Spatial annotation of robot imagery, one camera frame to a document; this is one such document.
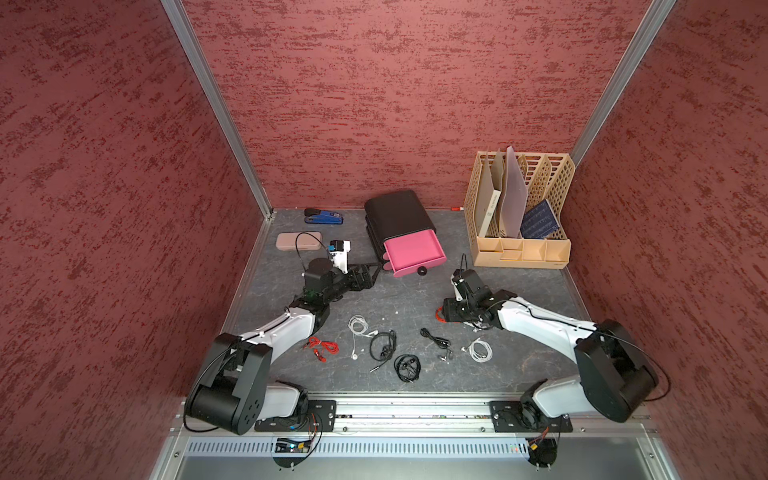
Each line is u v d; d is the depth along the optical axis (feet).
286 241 3.61
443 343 2.81
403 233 2.97
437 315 3.02
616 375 1.42
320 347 2.80
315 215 3.78
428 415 2.48
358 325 2.94
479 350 2.80
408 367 2.67
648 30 2.42
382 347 2.80
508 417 2.42
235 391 1.38
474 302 2.28
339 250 2.53
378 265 3.28
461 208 4.02
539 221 3.37
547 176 3.37
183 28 2.40
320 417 2.46
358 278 2.48
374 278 2.59
